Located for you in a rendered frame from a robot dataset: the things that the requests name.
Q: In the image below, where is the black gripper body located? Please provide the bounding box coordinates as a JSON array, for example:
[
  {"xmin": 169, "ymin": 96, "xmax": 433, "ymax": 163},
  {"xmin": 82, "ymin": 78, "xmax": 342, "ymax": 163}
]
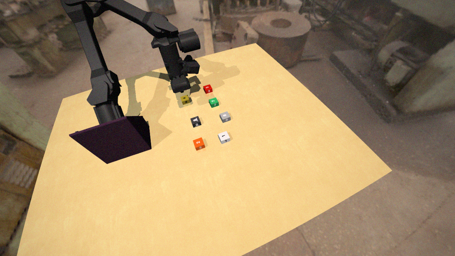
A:
[{"xmin": 163, "ymin": 56, "xmax": 191, "ymax": 93}]

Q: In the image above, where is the yellow block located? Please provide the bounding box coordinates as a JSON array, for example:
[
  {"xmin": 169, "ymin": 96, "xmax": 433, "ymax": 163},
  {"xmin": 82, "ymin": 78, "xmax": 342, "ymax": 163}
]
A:
[{"xmin": 180, "ymin": 95, "xmax": 190, "ymax": 105}]

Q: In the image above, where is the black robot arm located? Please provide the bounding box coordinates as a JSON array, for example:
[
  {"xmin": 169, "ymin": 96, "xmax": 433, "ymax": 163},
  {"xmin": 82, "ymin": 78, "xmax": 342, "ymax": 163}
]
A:
[{"xmin": 60, "ymin": 0, "xmax": 200, "ymax": 124}]

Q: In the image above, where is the red block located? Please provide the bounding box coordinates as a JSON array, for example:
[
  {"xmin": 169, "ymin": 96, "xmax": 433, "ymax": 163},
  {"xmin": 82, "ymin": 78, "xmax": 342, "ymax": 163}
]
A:
[{"xmin": 203, "ymin": 84, "xmax": 212, "ymax": 94}]

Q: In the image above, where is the orange block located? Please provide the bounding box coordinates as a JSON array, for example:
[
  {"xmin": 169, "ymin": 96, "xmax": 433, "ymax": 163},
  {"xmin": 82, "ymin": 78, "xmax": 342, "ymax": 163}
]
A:
[{"xmin": 193, "ymin": 138, "xmax": 205, "ymax": 151}]

